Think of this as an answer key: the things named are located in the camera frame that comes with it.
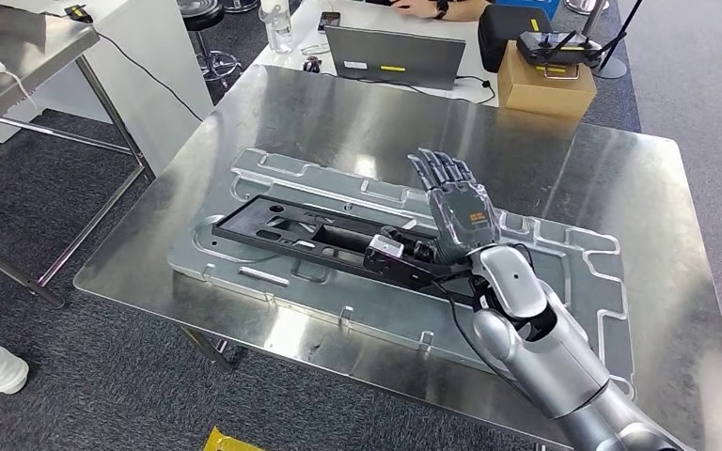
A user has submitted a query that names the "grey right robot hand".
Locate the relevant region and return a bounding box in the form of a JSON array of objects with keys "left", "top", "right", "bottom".
[{"left": 379, "top": 147, "right": 502, "bottom": 266}]

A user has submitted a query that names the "black plastic panel part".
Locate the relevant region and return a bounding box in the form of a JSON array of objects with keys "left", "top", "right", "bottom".
[{"left": 211, "top": 194, "right": 480, "bottom": 306}]

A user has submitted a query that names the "stainless steel workbench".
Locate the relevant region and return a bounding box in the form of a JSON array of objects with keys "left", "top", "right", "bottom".
[{"left": 72, "top": 64, "right": 722, "bottom": 451}]

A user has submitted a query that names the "brown cardboard box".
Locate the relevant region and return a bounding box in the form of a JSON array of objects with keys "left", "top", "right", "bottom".
[{"left": 496, "top": 39, "right": 599, "bottom": 120}]

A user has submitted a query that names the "aluminium fixture plate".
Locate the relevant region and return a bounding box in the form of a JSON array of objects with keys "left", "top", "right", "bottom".
[{"left": 167, "top": 147, "right": 637, "bottom": 401}]

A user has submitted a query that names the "grey laptop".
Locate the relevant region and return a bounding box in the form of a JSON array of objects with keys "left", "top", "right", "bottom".
[{"left": 324, "top": 24, "right": 467, "bottom": 91}]

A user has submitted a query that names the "black remote controller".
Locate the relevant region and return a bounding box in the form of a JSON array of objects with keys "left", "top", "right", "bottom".
[{"left": 516, "top": 29, "right": 605, "bottom": 70}]

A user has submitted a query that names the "black hard case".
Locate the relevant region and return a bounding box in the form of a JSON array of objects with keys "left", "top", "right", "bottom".
[{"left": 478, "top": 5, "right": 554, "bottom": 74}]

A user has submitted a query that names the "black stand pole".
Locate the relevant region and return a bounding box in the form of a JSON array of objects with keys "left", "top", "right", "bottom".
[{"left": 591, "top": 0, "right": 646, "bottom": 80}]

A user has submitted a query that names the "blue bag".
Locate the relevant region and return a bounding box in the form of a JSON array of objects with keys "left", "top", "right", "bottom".
[{"left": 494, "top": 0, "right": 561, "bottom": 20}]

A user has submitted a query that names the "clear water bottle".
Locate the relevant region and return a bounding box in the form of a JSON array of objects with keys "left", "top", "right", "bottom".
[{"left": 258, "top": 0, "right": 295, "bottom": 55}]

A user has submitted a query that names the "black chrome stool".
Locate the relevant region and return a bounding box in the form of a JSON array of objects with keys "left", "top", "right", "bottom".
[{"left": 177, "top": 0, "right": 243, "bottom": 88}]

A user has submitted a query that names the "yellow floor tape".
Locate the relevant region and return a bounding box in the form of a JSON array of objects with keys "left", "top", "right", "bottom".
[{"left": 203, "top": 426, "right": 266, "bottom": 451}]

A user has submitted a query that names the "white pillar cabinet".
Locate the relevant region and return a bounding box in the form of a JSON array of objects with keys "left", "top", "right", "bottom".
[{"left": 0, "top": 0, "right": 214, "bottom": 178}]

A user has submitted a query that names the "stainless steel table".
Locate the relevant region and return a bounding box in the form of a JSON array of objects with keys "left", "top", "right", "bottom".
[{"left": 0, "top": 0, "right": 157, "bottom": 309}]

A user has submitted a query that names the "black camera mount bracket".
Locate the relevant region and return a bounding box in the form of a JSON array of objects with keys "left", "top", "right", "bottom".
[{"left": 362, "top": 247, "right": 480, "bottom": 294}]

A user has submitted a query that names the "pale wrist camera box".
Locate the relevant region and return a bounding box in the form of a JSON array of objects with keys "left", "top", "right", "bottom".
[{"left": 367, "top": 236, "right": 406, "bottom": 261}]

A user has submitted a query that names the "black laptop cable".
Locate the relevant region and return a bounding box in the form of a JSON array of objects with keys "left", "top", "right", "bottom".
[{"left": 351, "top": 74, "right": 498, "bottom": 106}]

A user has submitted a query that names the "black power cable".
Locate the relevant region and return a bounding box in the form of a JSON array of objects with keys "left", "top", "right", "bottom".
[{"left": 96, "top": 31, "right": 203, "bottom": 122}]

